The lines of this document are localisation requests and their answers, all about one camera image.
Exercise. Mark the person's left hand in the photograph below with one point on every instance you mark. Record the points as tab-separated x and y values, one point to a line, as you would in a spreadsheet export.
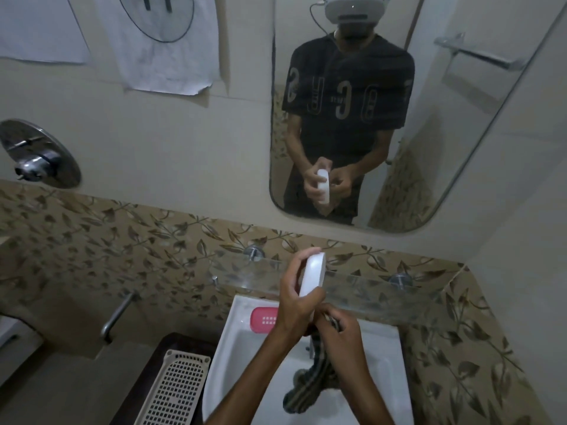
294	314

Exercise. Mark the person's right hand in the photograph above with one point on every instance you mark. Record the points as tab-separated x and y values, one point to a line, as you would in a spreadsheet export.
345	349

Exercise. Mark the pink plastic soap dish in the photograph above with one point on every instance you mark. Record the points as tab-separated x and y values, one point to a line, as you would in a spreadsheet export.
261	320

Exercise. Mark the white plastic soap dish tray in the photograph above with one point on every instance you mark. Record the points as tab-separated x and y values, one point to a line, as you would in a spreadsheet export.
312	274

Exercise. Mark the checkered cleaning cloth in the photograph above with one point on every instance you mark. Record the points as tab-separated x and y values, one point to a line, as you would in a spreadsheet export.
305	389

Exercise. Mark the person's left forearm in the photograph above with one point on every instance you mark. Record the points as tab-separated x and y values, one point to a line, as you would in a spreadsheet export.
252	380

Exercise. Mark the chrome sink faucet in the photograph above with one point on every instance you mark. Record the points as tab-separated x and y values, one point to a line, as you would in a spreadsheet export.
311	349

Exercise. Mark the white ceramic sink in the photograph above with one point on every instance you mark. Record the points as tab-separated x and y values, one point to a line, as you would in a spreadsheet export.
385	362

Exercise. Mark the clear glass shelf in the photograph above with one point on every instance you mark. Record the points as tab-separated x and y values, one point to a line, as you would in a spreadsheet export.
248	276

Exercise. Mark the small chrome shelf peg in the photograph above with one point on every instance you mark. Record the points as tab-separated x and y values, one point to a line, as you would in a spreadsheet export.
215	281

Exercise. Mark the white perforated plastic basket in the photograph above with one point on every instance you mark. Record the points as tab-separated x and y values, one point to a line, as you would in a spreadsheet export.
177	389

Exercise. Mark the dark brown stool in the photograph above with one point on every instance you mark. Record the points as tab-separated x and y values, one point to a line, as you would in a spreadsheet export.
141	385

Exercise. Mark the round chrome shower valve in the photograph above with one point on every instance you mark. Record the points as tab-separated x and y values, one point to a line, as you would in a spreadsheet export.
40	152

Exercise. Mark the round chrome shelf bracket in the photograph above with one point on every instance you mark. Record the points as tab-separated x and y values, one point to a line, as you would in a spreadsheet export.
254	252
401	281

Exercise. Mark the chrome wall tap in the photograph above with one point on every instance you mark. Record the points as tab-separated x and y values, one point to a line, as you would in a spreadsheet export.
117	316

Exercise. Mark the rounded wall mirror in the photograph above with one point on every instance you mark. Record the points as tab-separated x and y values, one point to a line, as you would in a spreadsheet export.
443	128

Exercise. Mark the torn white wall paper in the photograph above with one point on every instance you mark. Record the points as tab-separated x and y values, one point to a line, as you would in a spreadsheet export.
168	66

